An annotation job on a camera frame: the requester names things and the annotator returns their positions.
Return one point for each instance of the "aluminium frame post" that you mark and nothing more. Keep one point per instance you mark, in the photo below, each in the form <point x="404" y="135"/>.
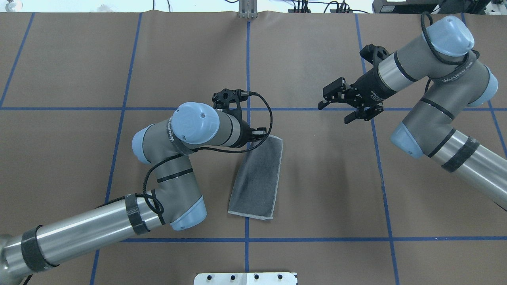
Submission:
<point x="247" y="9"/>

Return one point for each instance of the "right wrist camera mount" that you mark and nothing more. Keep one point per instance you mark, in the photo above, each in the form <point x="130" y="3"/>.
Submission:
<point x="374" y="54"/>

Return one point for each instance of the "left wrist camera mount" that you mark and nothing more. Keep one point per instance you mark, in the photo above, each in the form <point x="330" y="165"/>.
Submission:
<point x="229" y="101"/>

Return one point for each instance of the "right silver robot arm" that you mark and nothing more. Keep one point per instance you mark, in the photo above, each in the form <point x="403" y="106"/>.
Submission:
<point x="443" y="53"/>

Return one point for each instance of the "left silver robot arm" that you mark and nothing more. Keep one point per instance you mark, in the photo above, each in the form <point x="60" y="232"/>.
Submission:
<point x="169" y="194"/>

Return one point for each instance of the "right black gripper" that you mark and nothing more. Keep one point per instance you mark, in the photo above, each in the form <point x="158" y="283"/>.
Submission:
<point x="367" y="89"/>

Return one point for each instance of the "pink and grey towel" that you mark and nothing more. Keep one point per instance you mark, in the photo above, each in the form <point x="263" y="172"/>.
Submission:
<point x="255" y="188"/>

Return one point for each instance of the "black box with label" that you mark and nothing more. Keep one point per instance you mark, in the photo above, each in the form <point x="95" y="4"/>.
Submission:
<point x="403" y="6"/>

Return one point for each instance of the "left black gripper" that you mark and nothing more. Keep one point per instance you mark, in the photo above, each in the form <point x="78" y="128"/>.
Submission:
<point x="244" y="136"/>

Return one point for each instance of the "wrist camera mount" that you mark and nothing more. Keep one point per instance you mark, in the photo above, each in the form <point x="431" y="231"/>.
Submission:
<point x="374" y="54"/>
<point x="229" y="101"/>

